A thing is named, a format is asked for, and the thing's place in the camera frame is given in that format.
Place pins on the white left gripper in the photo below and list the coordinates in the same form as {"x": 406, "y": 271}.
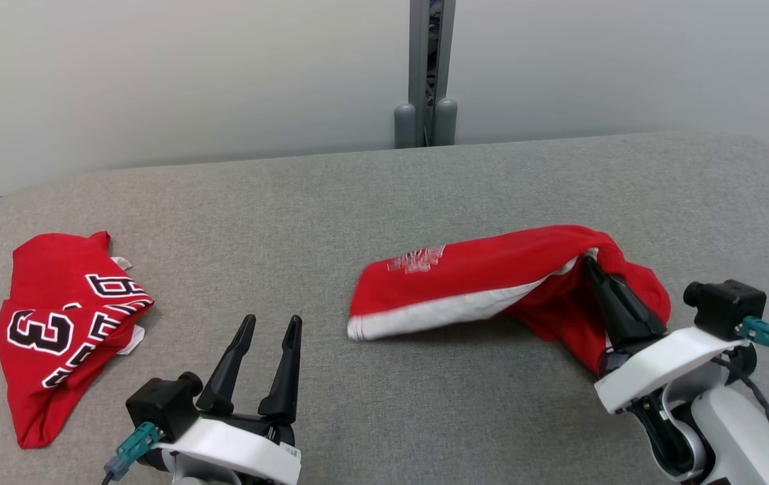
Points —
{"x": 236, "y": 448}

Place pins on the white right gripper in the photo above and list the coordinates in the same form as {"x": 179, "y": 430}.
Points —
{"x": 660, "y": 364}

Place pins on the red shorts white side stripe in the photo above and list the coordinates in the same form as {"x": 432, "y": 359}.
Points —
{"x": 478, "y": 276}

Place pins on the red basketball jersey black lettering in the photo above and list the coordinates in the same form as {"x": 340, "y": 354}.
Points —
{"x": 60, "y": 303}

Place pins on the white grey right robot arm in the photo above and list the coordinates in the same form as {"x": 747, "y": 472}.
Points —
{"x": 734, "y": 431}

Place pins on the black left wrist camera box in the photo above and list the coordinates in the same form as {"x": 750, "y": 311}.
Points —
{"x": 162, "y": 404}

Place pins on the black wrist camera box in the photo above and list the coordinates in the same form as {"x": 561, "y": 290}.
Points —
{"x": 728, "y": 306}
{"x": 162, "y": 404}

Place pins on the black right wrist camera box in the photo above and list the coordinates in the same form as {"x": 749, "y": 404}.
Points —
{"x": 728, "y": 306}

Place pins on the grey metal partition post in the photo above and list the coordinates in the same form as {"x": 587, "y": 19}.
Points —
{"x": 418, "y": 54}

